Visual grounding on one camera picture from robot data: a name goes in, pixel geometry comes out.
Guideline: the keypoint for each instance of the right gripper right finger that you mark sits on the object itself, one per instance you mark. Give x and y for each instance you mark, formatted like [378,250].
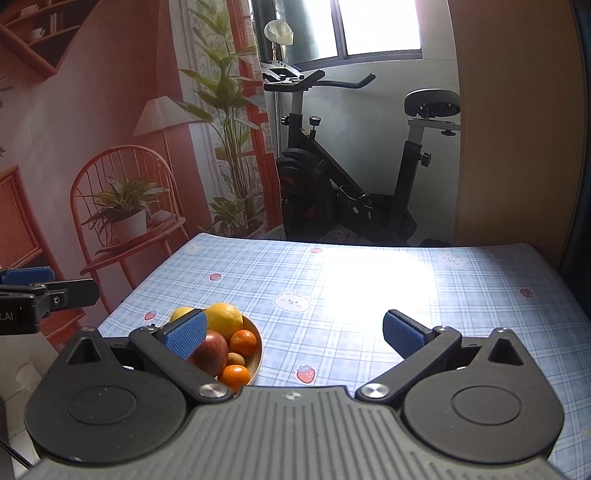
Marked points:
[430,351]

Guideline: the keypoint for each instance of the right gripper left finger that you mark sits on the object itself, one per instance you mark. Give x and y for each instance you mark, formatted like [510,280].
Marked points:
[151,363]

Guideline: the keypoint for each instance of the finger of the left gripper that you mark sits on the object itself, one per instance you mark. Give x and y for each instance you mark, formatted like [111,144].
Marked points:
[69,294]
[26,276]

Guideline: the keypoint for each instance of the red apple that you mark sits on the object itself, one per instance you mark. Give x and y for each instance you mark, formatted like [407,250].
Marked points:
[211,356]

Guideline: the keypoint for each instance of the large yellow lemon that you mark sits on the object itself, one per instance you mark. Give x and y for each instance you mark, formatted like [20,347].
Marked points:
[224,319]

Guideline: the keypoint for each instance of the small brown longan fruit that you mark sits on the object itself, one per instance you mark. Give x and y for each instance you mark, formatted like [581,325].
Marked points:
[235,359]

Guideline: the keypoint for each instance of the orange tangerine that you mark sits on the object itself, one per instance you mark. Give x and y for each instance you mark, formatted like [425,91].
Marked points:
[234,377]
[244,342]

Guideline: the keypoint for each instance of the cream round plate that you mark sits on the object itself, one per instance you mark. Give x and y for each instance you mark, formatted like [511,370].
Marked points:
[253,363]

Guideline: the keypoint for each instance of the blue plaid strawberry tablecloth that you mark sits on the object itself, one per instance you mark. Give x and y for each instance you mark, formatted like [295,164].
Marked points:
[320,308]

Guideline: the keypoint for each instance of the printed room backdrop poster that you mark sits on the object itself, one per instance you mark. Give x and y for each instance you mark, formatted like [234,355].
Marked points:
[128,127]

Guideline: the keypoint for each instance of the black exercise bike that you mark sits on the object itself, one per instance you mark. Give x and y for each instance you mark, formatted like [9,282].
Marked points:
[322,198]

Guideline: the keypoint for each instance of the wooden wardrobe panel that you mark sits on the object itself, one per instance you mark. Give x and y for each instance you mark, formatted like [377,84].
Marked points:
[523,100]

